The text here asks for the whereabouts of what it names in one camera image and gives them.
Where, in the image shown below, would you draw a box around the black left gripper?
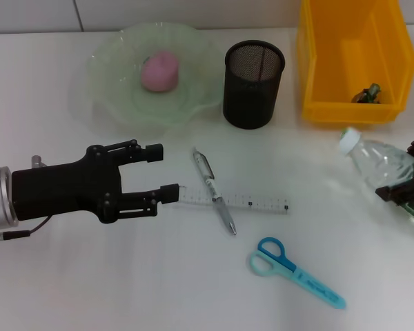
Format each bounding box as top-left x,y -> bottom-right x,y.
10,139 -> 181,225

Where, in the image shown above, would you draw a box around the clear green-label water bottle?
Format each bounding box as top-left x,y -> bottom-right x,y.
337,126 -> 414,227

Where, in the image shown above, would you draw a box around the green plastic scrap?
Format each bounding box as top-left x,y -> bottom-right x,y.
351,82 -> 383,103

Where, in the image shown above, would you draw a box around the grey retractable pen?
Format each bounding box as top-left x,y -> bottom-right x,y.
192,147 -> 238,237

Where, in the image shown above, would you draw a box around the green glass fruit plate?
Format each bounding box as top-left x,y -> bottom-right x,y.
84,21 -> 224,141

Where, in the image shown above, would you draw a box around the transparent plastic ruler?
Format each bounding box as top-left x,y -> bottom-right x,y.
174,185 -> 291,215

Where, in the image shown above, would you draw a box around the pink peach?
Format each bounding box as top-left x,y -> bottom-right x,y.
140,50 -> 179,92

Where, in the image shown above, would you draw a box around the black mesh pen holder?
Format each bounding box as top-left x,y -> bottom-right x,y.
222,40 -> 286,130

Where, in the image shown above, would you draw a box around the blue scissors with sheath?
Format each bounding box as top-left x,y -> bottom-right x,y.
249,237 -> 347,310

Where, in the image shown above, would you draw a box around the yellow plastic bin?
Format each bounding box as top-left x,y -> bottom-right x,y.
295,0 -> 414,124

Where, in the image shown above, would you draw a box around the thin left gripper cable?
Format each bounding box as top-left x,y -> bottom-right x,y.
0,215 -> 53,241

